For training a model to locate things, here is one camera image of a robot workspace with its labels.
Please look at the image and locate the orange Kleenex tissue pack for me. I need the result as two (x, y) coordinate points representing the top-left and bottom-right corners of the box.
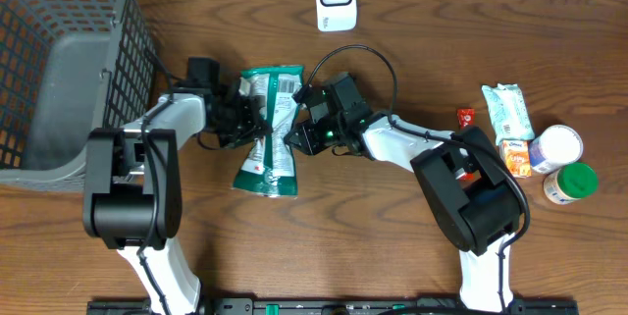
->
(499, 139), (532, 178)

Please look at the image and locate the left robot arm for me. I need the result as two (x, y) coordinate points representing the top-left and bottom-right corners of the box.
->
(82, 56), (270, 314)

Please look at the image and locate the red snack bar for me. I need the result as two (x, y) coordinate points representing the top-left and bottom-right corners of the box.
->
(456, 107), (476, 182)

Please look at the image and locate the grey plastic mesh basket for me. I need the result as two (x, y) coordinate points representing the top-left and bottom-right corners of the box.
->
(1, 0), (154, 191)

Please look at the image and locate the green lid jar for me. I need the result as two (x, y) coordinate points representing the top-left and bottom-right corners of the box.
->
(543, 162), (599, 205)

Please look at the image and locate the green white 3M package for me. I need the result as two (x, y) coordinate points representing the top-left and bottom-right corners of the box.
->
(233, 65), (304, 198)

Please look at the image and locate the mint green wipes pack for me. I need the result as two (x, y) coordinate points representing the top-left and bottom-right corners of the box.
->
(482, 83), (535, 145)

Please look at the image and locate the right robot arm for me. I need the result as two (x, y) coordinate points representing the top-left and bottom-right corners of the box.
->
(284, 73), (530, 314)

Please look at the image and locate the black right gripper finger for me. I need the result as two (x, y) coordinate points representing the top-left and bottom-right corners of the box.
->
(284, 135), (309, 155)
(284, 121), (309, 142)

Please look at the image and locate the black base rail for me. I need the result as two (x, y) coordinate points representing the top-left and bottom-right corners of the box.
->
(86, 295), (580, 315)

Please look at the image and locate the white blue label jar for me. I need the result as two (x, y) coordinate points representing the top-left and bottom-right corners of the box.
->
(529, 125), (584, 174)

